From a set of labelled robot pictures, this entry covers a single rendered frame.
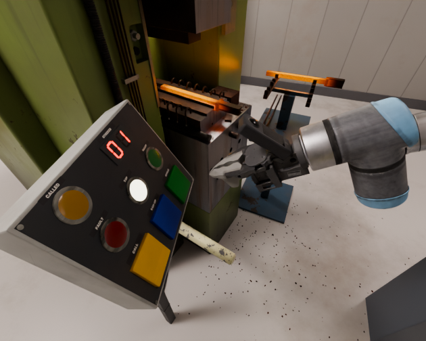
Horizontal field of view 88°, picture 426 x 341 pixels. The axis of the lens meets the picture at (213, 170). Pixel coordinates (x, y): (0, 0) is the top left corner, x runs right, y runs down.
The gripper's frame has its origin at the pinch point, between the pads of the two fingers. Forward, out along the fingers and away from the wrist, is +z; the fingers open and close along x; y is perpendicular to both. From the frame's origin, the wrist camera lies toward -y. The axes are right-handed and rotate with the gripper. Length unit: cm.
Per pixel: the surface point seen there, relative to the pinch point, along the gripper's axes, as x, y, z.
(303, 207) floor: 79, 123, 0
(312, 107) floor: 248, 141, -31
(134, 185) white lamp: -10.0, -10.1, 10.8
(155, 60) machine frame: 81, -19, 38
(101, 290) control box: -27.0, -3.6, 15.3
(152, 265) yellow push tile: -21.2, 0.9, 10.3
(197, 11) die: 36.1, -26.7, -4.2
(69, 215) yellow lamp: -21.7, -16.8, 10.8
